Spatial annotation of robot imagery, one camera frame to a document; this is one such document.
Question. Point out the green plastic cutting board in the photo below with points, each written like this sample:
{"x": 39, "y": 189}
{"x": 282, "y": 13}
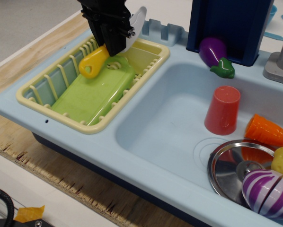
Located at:
{"x": 85, "y": 100}

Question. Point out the red plastic cup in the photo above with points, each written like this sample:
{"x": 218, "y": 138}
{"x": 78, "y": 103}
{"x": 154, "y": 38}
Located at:
{"x": 222, "y": 114}

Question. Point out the cream plastic dish rack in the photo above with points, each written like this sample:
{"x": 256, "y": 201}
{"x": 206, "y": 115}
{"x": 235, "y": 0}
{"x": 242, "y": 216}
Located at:
{"x": 42, "y": 91}

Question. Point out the black bracket with screw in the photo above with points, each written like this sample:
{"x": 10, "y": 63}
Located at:
{"x": 34, "y": 223}

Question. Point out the dark blue plastic backsplash box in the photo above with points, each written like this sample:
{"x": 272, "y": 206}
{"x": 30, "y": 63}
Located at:
{"x": 239, "y": 23}

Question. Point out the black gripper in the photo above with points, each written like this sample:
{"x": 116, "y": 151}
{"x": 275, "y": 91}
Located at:
{"x": 109, "y": 21}

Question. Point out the light blue plastic utensil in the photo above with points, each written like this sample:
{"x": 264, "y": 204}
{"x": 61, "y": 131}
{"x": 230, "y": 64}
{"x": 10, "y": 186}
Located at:
{"x": 275, "y": 36}

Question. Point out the orange toy carrot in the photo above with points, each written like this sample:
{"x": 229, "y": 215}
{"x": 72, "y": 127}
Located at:
{"x": 264, "y": 131}

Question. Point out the light blue toy sink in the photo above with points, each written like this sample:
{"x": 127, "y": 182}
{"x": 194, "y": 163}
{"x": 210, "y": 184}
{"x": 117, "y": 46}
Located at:
{"x": 157, "y": 147}

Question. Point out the purple striped toy onion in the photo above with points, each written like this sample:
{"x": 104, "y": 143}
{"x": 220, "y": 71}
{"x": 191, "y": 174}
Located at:
{"x": 263, "y": 192}

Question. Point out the yellow handled white toy knife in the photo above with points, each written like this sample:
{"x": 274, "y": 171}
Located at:
{"x": 91, "y": 65}

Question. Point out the purple toy eggplant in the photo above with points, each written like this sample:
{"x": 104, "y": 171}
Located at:
{"x": 213, "y": 52}

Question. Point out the yellow tape piece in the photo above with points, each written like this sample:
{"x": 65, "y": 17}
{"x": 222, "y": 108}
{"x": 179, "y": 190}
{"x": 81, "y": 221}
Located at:
{"x": 29, "y": 214}

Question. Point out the light blue plastic spoon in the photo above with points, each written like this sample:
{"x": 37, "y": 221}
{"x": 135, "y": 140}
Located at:
{"x": 272, "y": 13}

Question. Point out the silver metal pot lid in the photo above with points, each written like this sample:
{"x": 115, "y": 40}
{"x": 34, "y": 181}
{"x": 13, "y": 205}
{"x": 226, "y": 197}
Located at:
{"x": 232, "y": 161}

